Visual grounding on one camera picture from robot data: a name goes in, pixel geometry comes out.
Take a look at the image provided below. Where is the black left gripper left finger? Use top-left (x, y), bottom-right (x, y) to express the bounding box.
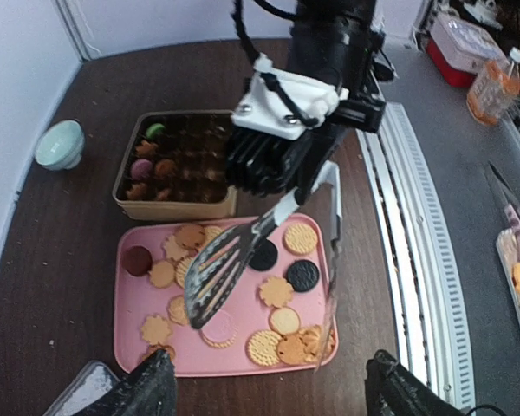
top-left (75, 349), bottom-right (177, 416)

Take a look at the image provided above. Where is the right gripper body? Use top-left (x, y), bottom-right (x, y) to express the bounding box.
top-left (225, 78), bottom-right (386, 204)

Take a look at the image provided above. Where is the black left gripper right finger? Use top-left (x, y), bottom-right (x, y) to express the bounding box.
top-left (366, 349), bottom-right (463, 416)

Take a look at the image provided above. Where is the silver metal tin lid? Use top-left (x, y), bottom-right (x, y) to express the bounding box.
top-left (43, 360), bottom-right (119, 416)

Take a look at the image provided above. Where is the green round cookie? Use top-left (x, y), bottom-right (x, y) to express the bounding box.
top-left (145, 123), bottom-right (166, 139)

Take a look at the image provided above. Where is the dark red round cookie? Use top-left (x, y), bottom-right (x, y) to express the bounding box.
top-left (120, 245), bottom-right (153, 276)

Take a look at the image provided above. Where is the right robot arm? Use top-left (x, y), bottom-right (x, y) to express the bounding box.
top-left (225, 1), bottom-right (395, 205)

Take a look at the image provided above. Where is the swirl butter cookie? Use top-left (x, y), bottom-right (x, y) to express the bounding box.
top-left (298, 325), bottom-right (335, 363)

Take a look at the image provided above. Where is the pink round cookie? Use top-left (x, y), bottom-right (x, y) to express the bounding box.
top-left (199, 309), bottom-right (237, 348)
top-left (129, 159), bottom-right (153, 181)

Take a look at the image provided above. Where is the yellow round cookie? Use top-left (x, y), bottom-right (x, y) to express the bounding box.
top-left (283, 223), bottom-right (318, 256)

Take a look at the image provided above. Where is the gold cookie tin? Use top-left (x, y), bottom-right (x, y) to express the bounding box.
top-left (112, 110), bottom-right (237, 222)

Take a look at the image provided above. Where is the pink tray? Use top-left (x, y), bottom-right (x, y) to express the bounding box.
top-left (114, 214), bottom-right (328, 377)

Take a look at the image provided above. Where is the black sandwich cookie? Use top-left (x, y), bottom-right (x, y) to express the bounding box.
top-left (284, 259), bottom-right (320, 293)
top-left (249, 239), bottom-right (278, 271)

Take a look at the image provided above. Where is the red and white box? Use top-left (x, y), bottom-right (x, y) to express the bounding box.
top-left (426, 13), bottom-right (505, 88)

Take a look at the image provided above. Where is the orange drink bottle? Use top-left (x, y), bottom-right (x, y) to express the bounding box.
top-left (466, 47), bottom-right (520, 126)

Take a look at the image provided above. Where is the pale blue ceramic bowl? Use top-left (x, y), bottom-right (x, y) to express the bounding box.
top-left (35, 120), bottom-right (85, 172)

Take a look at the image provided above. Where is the aluminium corner post right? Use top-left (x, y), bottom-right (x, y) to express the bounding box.
top-left (53, 0), bottom-right (104, 62)

